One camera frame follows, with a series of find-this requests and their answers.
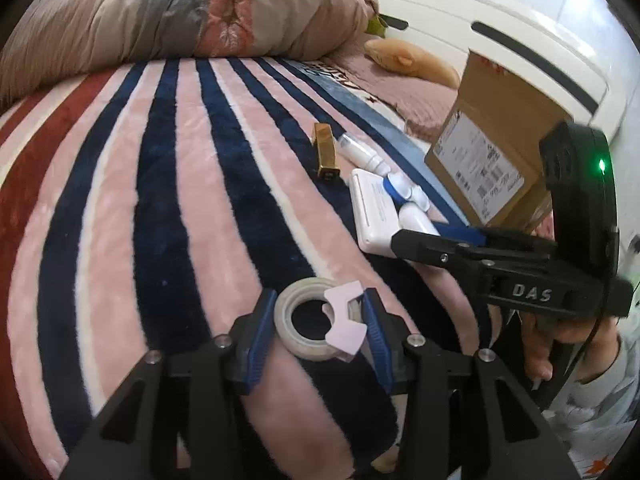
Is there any beige and pink duvet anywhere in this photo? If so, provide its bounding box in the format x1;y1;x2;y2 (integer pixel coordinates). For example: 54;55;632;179
0;0;382;111

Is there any person's right forearm grey sleeve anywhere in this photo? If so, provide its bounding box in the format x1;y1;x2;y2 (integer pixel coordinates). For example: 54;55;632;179
544;332;638;480

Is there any white rectangular case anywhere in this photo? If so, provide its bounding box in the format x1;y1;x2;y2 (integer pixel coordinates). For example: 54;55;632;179
348;168;417;257

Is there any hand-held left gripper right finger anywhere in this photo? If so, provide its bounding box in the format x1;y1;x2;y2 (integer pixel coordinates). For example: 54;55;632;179
361;288;582;480

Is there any tan plush toy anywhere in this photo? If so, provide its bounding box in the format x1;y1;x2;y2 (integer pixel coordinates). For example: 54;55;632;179
363;37;461;91

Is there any white headboard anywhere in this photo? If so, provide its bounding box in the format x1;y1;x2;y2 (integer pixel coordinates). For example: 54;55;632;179
359;0;627;161

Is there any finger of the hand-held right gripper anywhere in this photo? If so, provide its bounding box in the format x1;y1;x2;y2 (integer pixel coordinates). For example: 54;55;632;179
390;228;502;274
432;220;557;261

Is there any gold rectangular box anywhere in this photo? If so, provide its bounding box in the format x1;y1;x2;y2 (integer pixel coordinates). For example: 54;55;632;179
312;122;341;183

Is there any white bottle with blue ring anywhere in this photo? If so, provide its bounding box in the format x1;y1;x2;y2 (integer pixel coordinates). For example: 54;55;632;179
382;172;431;211

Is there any person's right hand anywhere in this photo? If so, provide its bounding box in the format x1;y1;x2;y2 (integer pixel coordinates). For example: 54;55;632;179
487;304;625;387

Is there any white plastic bottle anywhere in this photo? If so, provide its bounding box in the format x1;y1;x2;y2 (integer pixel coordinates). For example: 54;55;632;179
398;200;442;239

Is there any black cable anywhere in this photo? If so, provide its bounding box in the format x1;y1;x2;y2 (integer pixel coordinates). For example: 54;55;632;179
544;280;617;407

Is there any pink quilted sheet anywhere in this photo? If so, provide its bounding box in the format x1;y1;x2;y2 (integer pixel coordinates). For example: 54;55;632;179
324;40;467;144

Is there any brown cardboard box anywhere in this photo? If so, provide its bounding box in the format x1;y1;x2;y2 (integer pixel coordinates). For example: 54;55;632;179
423;48;577;234

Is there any green plush item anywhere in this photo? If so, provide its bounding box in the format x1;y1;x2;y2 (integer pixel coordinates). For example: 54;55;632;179
366;12;389;39

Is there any small white bottle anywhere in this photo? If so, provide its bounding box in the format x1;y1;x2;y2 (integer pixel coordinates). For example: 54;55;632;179
337;132;389;177

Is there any pale pink card tab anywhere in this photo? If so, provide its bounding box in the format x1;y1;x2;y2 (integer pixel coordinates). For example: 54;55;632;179
322;280;369;357

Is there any white tape roll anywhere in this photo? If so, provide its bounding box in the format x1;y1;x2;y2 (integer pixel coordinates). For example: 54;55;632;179
274;277;369;364

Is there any striped plush blanket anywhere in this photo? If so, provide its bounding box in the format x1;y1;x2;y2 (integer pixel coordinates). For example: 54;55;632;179
0;56;497;480

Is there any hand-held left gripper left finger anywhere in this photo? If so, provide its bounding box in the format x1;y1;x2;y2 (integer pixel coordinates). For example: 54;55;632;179
57;287;281;480

